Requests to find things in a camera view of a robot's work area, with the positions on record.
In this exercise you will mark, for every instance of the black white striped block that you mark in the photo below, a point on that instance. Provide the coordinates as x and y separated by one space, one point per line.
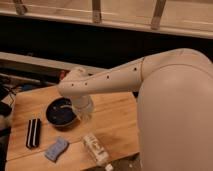
33 133

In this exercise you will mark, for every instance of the small clear plastic bottle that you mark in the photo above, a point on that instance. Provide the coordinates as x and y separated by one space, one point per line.
97 151

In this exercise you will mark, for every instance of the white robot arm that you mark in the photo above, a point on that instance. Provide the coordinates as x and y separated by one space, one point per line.
174 106

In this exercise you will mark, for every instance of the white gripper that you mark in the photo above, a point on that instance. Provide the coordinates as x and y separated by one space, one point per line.
83 107

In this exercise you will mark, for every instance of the black round bowl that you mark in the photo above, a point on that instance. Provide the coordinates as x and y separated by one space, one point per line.
59 112

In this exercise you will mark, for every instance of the wooden railing shelf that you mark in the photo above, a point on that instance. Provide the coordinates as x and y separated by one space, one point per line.
177 17

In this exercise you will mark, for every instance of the blue sponge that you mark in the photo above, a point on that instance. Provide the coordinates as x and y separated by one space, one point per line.
55 150

